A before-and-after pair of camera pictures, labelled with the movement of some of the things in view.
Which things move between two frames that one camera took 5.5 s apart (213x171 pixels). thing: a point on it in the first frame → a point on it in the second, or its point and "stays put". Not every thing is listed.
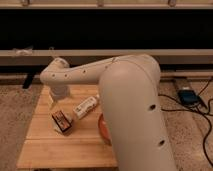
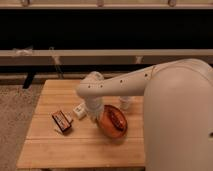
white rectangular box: x=85 y=107 stays put
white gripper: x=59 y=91 → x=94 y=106
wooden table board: x=57 y=139 stays put
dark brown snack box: x=61 y=120 stays put
